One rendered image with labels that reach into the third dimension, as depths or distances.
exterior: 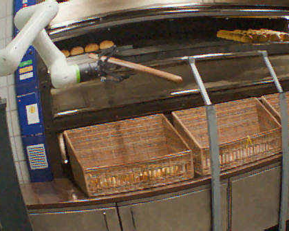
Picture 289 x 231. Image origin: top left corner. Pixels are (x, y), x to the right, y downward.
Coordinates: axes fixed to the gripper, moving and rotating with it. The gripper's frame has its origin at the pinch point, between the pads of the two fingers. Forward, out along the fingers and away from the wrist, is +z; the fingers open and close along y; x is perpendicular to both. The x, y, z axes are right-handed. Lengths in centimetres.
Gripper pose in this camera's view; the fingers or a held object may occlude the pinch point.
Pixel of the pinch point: (130, 60)
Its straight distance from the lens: 371.2
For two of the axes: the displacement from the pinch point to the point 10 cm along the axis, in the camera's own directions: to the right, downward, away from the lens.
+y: 1.8, 9.8, 1.2
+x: 2.9, 0.6, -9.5
